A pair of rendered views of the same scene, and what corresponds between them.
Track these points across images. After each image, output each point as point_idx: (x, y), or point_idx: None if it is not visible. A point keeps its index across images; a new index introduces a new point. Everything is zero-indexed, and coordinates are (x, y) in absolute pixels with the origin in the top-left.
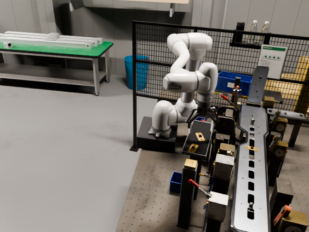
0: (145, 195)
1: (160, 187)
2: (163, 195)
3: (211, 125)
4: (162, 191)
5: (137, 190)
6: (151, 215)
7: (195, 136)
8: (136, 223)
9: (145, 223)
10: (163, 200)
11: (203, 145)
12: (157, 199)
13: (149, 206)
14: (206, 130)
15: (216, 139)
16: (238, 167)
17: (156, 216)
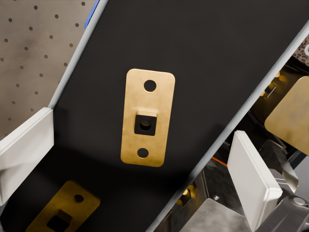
0: (23, 27)
1: (71, 4)
2: (75, 40)
3: (247, 162)
4: (75, 23)
5: (1, 2)
6: (37, 98)
7: (115, 112)
8: (1, 110)
9: (22, 117)
10: (71, 58)
11: (129, 205)
12: (58, 50)
13: (32, 70)
14: (230, 50)
15: (292, 57)
16: (294, 169)
17: (47, 103)
